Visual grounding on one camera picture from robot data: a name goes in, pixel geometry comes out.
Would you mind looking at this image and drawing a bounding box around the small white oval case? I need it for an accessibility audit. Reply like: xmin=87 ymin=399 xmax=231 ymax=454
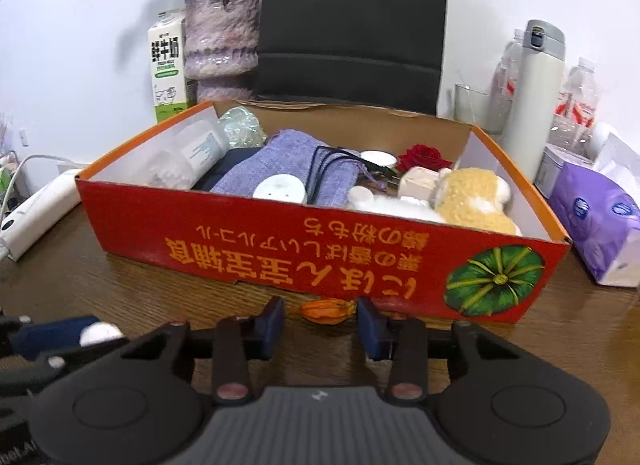
xmin=79 ymin=322 xmax=124 ymax=347

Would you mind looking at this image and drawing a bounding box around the white charging cable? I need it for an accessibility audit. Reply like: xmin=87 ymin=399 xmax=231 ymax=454
xmin=0 ymin=153 xmax=87 ymax=226

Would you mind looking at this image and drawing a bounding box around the alpaca plush toy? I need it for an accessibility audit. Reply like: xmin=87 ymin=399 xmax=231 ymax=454
xmin=347 ymin=167 xmax=522 ymax=235

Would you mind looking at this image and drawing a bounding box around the black usb splitter cable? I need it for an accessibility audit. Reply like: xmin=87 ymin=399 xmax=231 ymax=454
xmin=304 ymin=146 xmax=402 ymax=206

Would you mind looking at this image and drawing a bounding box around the white thermos bottle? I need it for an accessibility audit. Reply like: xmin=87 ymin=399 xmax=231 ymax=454
xmin=500 ymin=20 xmax=565 ymax=181

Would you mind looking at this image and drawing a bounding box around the water bottle left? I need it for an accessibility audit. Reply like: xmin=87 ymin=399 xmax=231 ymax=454
xmin=486 ymin=29 xmax=524 ymax=136

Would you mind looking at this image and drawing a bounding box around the clear glass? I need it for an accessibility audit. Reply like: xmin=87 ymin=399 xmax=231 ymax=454
xmin=454 ymin=84 xmax=489 ymax=127

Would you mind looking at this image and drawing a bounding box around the purple linen bag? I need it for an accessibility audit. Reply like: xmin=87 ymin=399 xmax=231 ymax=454
xmin=212 ymin=129 xmax=360 ymax=207

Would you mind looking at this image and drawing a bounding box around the translucent cotton swab box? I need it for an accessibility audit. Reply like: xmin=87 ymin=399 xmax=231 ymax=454
xmin=88 ymin=103 xmax=230 ymax=190

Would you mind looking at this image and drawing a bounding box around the red cardboard box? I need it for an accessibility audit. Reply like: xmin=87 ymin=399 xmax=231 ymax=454
xmin=76 ymin=101 xmax=570 ymax=323

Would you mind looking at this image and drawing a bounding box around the milk carton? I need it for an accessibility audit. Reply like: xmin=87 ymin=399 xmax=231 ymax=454
xmin=148 ymin=9 xmax=193 ymax=123

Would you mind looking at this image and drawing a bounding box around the water bottle right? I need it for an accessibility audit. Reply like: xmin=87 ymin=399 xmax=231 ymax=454
xmin=548 ymin=58 xmax=600 ymax=156

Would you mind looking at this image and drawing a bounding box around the purple tissue pack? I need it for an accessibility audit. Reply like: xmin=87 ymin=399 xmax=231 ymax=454
xmin=549 ymin=135 xmax=640 ymax=289

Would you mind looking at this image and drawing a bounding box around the round white disc device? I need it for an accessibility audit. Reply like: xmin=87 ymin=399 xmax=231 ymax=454
xmin=253 ymin=174 xmax=307 ymax=204

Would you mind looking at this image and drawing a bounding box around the white yellow plug adapter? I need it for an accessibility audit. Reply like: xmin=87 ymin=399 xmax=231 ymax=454
xmin=397 ymin=166 xmax=439 ymax=201

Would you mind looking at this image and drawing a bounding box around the water bottle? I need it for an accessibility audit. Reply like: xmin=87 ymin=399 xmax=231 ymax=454
xmin=486 ymin=29 xmax=524 ymax=136
xmin=548 ymin=58 xmax=600 ymax=156

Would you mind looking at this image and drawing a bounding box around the red rose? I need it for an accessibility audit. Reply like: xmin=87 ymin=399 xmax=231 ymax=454
xmin=396 ymin=144 xmax=452 ymax=173

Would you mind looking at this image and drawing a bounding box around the black paper bag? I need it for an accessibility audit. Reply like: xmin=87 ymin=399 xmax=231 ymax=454
xmin=255 ymin=0 xmax=447 ymax=114

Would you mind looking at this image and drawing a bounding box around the orange dried petal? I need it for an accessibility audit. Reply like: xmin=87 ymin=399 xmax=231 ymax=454
xmin=299 ymin=298 xmax=357 ymax=325

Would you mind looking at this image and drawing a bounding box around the white power bank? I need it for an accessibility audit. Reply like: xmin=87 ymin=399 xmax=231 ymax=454
xmin=1 ymin=170 xmax=80 ymax=261

